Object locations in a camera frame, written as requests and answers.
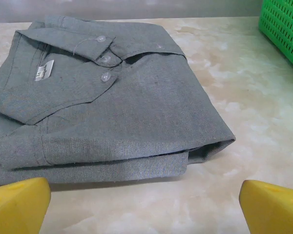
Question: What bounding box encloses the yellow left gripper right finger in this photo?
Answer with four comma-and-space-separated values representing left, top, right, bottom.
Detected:
239, 179, 293, 234

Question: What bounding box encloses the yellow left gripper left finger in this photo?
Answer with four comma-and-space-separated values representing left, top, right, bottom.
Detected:
0, 177, 52, 234

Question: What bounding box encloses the grey folded polo shirt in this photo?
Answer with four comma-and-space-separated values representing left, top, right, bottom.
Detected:
0, 16, 236, 185

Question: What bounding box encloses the green plastic basket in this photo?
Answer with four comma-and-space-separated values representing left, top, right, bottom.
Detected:
258, 0, 293, 74

